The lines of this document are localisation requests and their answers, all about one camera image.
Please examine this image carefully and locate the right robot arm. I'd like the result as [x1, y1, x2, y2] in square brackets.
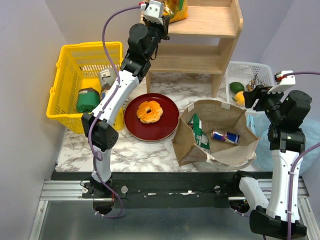
[230, 85, 312, 240]

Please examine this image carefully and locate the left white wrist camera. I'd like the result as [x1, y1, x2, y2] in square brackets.
[142, 0, 165, 26]

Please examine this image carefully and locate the light blue plastic bag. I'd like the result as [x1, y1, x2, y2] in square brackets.
[246, 113, 320, 174]

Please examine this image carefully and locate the purple cable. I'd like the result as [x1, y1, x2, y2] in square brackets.
[87, 1, 147, 220]
[234, 71, 320, 240]

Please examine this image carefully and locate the orange fruit with leaf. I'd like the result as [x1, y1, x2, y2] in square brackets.
[232, 91, 245, 107]

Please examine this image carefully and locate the yellow plastic shopping basket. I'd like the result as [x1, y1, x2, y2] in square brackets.
[46, 41, 111, 134]

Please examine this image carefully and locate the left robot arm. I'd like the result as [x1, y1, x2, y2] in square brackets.
[81, 16, 170, 198]

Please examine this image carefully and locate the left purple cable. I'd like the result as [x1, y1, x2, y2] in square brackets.
[87, 1, 147, 220]

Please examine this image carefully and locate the aluminium frame profile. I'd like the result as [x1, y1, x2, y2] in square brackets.
[27, 179, 87, 240]

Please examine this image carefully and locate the green wrapped food package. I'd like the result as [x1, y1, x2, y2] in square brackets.
[76, 87, 100, 113]

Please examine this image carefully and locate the grey wrapped food package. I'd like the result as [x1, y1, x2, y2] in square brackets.
[98, 67, 117, 88]

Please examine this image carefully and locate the blue drink can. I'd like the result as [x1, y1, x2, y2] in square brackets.
[211, 129, 240, 145]

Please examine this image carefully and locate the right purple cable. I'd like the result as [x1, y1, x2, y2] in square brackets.
[234, 71, 320, 240]

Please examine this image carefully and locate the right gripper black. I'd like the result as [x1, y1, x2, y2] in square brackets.
[243, 84, 288, 123]

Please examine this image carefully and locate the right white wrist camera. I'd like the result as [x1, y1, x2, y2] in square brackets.
[267, 70, 296, 94]

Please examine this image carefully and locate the wooden shelf rack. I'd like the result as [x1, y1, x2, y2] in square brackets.
[146, 0, 244, 97]

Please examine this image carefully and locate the orange fluffy food item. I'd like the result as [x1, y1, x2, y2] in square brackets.
[136, 100, 163, 124]

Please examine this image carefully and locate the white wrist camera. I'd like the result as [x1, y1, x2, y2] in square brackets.
[142, 0, 165, 26]
[267, 70, 296, 94]

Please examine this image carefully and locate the brown longan fruit bunch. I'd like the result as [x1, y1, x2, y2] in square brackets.
[246, 74, 268, 92]

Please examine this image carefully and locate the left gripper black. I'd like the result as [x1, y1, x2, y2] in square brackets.
[141, 14, 170, 60]

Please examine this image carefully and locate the green snack packet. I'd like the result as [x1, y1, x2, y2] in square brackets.
[188, 113, 210, 154]

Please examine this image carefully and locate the green lime fruit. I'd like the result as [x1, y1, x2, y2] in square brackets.
[229, 81, 245, 94]

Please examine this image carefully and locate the brown paper grocery bag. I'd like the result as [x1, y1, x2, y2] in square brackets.
[172, 99, 259, 171]

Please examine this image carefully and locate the red round lacquer tray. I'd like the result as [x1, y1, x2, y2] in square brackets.
[124, 93, 179, 142]

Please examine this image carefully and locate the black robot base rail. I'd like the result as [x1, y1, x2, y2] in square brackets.
[51, 171, 281, 210]

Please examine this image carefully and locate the beige wrapped food package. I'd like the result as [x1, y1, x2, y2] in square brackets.
[100, 86, 111, 101]

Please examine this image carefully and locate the white plastic mesh basket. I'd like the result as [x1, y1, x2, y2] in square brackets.
[224, 61, 275, 107]

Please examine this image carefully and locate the yellow snack bag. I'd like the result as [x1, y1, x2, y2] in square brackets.
[163, 0, 188, 23]

